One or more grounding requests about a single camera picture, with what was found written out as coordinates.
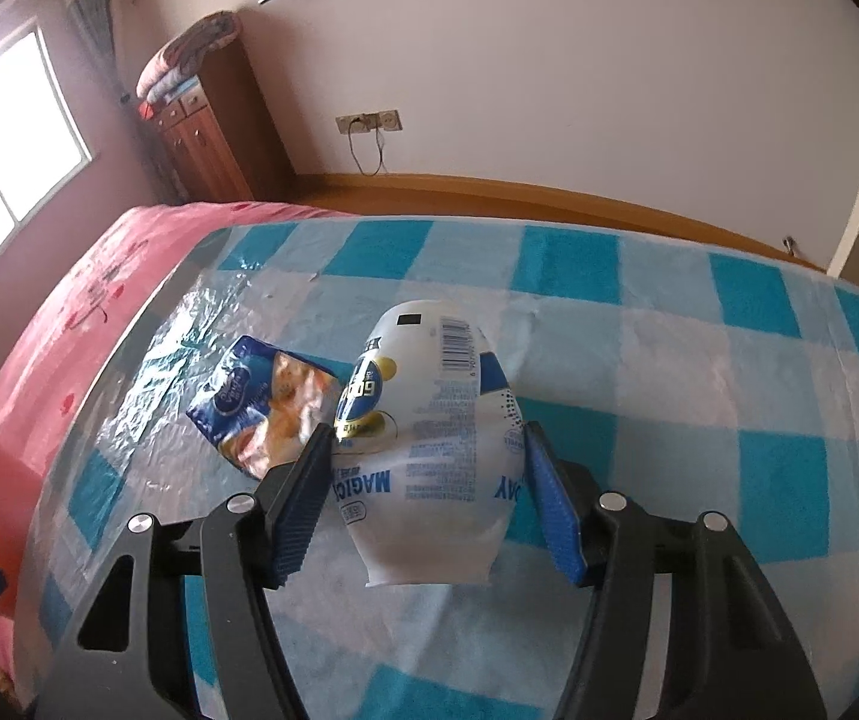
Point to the blue white checked tablecloth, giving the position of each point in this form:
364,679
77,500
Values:
699,390

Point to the folded quilts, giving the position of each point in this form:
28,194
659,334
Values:
189,52

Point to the brown wooden cabinet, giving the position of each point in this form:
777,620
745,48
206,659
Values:
227,135

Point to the striped curtain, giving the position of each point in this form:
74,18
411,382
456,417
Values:
92,15

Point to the blue and orange snack bag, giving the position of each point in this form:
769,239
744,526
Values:
242,390

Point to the pink bed sheet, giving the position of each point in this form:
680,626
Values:
84,300

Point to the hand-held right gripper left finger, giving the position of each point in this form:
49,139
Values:
298,510

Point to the window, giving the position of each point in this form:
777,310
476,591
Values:
9,165

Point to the white and blue milk pouch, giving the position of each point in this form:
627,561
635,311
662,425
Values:
437,480

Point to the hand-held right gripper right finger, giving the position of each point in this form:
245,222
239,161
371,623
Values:
557,510

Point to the wooden bed frame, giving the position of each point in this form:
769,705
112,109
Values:
549,202

